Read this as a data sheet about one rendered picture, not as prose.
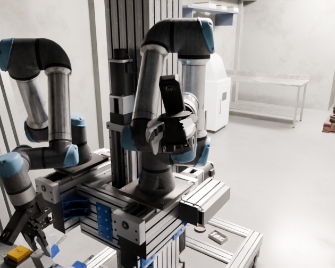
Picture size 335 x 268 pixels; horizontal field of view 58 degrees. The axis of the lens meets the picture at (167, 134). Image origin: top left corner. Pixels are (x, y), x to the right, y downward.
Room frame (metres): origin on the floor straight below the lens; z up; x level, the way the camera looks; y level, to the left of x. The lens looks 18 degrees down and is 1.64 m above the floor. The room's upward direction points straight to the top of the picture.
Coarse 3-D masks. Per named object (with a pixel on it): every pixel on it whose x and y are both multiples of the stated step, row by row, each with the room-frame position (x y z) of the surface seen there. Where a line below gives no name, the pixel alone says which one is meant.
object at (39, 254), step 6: (60, 240) 0.90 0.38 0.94; (54, 246) 0.87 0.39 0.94; (36, 252) 0.84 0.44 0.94; (42, 252) 0.83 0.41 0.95; (54, 252) 0.85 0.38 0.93; (36, 258) 0.81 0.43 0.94; (42, 258) 0.81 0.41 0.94; (48, 258) 0.83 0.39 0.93; (36, 264) 0.82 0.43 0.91; (42, 264) 0.81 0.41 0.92; (48, 264) 0.82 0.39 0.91
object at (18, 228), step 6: (24, 210) 0.81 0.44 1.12; (30, 210) 0.83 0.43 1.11; (12, 216) 0.81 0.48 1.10; (18, 216) 0.80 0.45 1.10; (24, 216) 0.80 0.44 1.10; (12, 222) 0.79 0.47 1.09; (18, 222) 0.78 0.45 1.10; (24, 222) 0.80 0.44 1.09; (6, 228) 0.78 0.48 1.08; (12, 228) 0.77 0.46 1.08; (18, 228) 0.78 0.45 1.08; (6, 234) 0.76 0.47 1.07; (12, 234) 0.76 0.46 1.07; (18, 234) 0.77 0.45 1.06; (0, 240) 0.75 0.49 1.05; (6, 240) 0.75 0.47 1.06; (12, 240) 0.75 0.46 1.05
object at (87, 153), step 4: (76, 144) 1.35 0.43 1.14; (80, 144) 1.36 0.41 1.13; (84, 144) 1.37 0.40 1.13; (80, 148) 1.35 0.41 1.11; (84, 148) 1.37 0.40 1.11; (88, 148) 1.40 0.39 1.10; (80, 152) 1.35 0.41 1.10; (84, 152) 1.36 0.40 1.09; (88, 152) 1.38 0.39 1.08; (80, 156) 1.34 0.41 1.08; (84, 156) 1.35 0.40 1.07; (88, 156) 1.37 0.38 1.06; (80, 160) 1.34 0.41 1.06; (84, 160) 1.35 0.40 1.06; (88, 160) 1.37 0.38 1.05; (80, 164) 1.33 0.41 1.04
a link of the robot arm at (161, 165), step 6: (144, 156) 1.08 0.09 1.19; (150, 156) 1.06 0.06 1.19; (156, 156) 1.06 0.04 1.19; (162, 156) 1.06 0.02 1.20; (168, 156) 1.05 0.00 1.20; (144, 162) 1.08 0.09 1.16; (150, 162) 1.06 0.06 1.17; (156, 162) 1.06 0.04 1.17; (162, 162) 1.06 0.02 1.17; (168, 162) 1.06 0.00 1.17; (150, 168) 1.06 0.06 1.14; (156, 168) 1.06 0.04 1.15; (162, 168) 1.07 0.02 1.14
